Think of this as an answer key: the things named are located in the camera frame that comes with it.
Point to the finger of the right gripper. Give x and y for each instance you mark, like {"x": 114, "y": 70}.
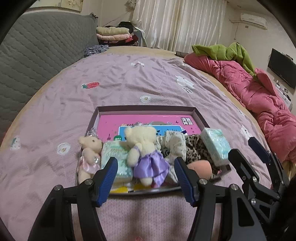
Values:
{"x": 266, "y": 155}
{"x": 242, "y": 166}

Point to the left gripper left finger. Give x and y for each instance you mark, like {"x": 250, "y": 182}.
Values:
{"x": 54, "y": 220}

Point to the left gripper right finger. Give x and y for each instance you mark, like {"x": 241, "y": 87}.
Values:
{"x": 238, "y": 219}

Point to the orange makeup sponge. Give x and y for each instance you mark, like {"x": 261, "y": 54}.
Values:
{"x": 202, "y": 168}

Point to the leopard print scrunchie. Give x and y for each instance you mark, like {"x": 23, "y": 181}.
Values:
{"x": 196, "y": 150}

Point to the beige mouse plush pink dress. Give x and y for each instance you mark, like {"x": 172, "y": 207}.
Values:
{"x": 90, "y": 160}

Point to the floral cream scrunchie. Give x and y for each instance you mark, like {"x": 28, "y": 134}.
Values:
{"x": 172, "y": 145}

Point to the cream bear plush purple dress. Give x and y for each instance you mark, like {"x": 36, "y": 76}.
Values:
{"x": 148, "y": 164}

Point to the white yellow tissue pack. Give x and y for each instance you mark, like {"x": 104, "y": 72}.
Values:
{"x": 125, "y": 187}

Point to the red pink comforter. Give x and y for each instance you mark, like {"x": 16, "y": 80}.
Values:
{"x": 259, "y": 96}

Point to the pink patterned bedsheet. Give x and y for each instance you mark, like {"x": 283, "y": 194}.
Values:
{"x": 59, "y": 114}

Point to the shallow dark cardboard box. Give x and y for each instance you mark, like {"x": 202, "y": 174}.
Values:
{"x": 119, "y": 149}

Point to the green garment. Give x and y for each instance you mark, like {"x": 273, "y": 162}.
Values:
{"x": 235, "y": 52}

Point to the pink blue book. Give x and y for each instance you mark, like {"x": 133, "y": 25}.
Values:
{"x": 112, "y": 127}

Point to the white air conditioner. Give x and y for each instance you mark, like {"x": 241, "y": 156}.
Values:
{"x": 257, "y": 21}

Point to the white striped curtain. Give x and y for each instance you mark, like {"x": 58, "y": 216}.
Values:
{"x": 178, "y": 25}

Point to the blue patterned cloth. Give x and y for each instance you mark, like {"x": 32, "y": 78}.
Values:
{"x": 96, "y": 49}

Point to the grey quilted headboard cover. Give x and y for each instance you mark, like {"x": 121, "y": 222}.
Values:
{"x": 37, "y": 47}

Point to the stack of folded clothes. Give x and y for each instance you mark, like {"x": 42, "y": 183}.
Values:
{"x": 124, "y": 34}

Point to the black wall television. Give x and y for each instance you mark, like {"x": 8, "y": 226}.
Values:
{"x": 283, "y": 67}

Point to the wall painting panels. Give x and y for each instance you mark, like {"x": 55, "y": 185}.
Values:
{"x": 75, "y": 5}

